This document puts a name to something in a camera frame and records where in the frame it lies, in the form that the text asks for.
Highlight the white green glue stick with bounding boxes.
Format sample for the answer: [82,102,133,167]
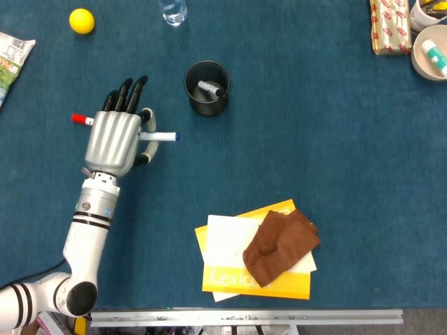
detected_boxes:
[420,39,447,77]

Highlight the red whiteboard marker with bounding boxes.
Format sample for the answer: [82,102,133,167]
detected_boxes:
[71,112,95,126]

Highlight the brown folded cloth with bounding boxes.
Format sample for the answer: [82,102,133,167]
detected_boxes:
[242,209,321,288]

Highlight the beige bowl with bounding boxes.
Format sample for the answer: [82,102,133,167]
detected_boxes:
[410,24,447,82]

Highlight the blue whiteboard marker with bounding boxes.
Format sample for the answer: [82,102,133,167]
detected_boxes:
[139,131,182,142]

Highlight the black mesh pen cup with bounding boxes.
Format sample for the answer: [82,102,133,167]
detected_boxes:
[184,60,230,117]

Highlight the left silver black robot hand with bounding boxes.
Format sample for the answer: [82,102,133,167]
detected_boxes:
[85,75,161,178]

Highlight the aluminium profile rail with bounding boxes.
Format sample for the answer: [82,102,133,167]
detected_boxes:
[89,308,404,328]

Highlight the white green snack bag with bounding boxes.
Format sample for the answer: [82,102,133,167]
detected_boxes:
[0,31,36,109]

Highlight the yellow ball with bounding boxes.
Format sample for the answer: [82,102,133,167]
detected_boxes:
[68,8,96,35]

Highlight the yellow box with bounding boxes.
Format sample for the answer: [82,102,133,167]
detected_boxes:
[73,315,88,335]

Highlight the yellow black tool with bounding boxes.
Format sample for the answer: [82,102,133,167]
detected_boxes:
[418,0,447,12]

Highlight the pink white packet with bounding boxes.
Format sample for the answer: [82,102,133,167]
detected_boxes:
[36,311,74,335]

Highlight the white paper cup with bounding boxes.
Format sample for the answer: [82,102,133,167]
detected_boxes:
[409,0,447,33]

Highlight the white paper sheet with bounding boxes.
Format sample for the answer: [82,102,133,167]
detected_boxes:
[205,214,318,303]

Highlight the clear plastic water bottle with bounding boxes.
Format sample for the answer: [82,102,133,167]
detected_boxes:
[159,0,188,27]

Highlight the black marker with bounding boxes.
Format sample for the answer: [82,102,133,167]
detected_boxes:
[197,80,227,98]

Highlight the gold red-printed snack package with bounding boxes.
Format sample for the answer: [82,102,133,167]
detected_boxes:
[369,0,413,56]

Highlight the yellow Lexicon notebook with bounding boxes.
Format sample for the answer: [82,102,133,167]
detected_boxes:
[194,199,312,301]

